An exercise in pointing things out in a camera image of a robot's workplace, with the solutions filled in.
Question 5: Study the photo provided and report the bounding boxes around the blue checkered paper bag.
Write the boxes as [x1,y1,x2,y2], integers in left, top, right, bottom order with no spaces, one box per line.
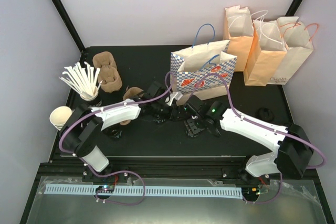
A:
[170,37,237,99]

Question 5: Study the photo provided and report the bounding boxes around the brown carrier half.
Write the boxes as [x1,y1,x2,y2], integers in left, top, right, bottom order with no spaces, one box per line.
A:
[120,87,143,126]

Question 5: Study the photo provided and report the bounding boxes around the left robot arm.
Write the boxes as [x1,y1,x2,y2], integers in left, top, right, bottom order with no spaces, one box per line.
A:
[59,82,183,182]

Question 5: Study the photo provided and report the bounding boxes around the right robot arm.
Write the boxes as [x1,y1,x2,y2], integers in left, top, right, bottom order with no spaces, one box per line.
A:
[183,95,314,184]

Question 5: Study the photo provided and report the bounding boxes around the black lid stack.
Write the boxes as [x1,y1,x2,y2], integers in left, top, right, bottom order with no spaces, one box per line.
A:
[256,107,275,122]

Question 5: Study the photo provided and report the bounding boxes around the brown cup carrier stack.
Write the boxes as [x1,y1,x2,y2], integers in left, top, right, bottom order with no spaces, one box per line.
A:
[92,51,122,93]

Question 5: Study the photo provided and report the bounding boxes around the cup of white straws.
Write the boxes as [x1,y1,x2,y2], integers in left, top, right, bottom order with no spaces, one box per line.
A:
[59,62,102,101]

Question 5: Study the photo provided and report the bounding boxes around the orange paper bag middle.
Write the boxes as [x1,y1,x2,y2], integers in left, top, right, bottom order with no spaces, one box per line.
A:
[244,20,287,86]

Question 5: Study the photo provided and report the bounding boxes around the white paper cup stack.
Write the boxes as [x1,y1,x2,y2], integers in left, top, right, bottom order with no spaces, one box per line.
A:
[49,106,72,131]

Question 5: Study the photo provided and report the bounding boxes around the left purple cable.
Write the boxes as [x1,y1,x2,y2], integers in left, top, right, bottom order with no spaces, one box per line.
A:
[58,71,174,156]

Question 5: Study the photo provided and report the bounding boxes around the light blue cable duct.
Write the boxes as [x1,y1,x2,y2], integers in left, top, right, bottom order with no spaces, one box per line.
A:
[44,184,243,199]

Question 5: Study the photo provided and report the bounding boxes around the orange paper bag white handles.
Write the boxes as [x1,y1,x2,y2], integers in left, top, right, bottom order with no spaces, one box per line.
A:
[223,5,268,72]

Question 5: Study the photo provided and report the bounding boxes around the beige paper bag orange handles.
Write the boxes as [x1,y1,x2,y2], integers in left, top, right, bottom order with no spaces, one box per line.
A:
[268,16,319,85]

